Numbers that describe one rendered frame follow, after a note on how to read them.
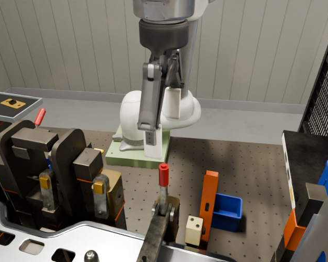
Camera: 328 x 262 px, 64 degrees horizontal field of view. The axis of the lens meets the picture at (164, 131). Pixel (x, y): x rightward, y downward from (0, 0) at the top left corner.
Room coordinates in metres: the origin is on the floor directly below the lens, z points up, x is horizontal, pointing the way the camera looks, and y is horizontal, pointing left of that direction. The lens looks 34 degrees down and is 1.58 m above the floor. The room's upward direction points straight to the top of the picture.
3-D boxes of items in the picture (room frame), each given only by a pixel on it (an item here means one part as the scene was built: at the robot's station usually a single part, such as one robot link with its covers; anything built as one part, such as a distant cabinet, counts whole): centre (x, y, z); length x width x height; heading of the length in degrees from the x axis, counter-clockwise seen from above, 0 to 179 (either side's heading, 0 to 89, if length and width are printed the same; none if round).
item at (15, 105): (0.78, 0.51, 1.17); 0.08 x 0.04 x 0.01; 63
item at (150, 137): (0.33, 0.02, 1.35); 0.03 x 0.01 x 0.05; 164
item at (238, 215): (0.66, -0.24, 0.75); 0.11 x 0.10 x 0.09; 74
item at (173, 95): (0.48, -0.02, 1.32); 0.03 x 0.01 x 0.07; 74
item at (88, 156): (0.55, 0.21, 0.91); 0.07 x 0.05 x 0.42; 164
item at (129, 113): (1.11, 0.13, 0.92); 0.18 x 0.16 x 0.22; 98
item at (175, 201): (0.45, -0.01, 0.87); 0.10 x 0.07 x 0.35; 164
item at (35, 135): (0.58, 0.33, 0.95); 0.18 x 0.13 x 0.49; 74
